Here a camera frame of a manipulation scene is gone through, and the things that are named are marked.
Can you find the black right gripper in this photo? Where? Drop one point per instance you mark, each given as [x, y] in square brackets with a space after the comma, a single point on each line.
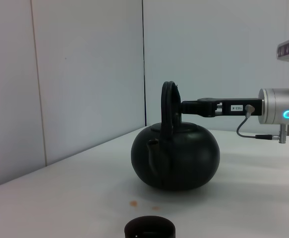
[233, 107]

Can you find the white partition board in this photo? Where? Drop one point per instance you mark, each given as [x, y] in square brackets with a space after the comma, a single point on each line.
[208, 49]

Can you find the black round teapot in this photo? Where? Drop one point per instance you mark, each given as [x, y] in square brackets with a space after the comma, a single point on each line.
[184, 158]

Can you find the small black teacup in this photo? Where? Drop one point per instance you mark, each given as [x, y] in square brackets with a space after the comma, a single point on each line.
[149, 226]

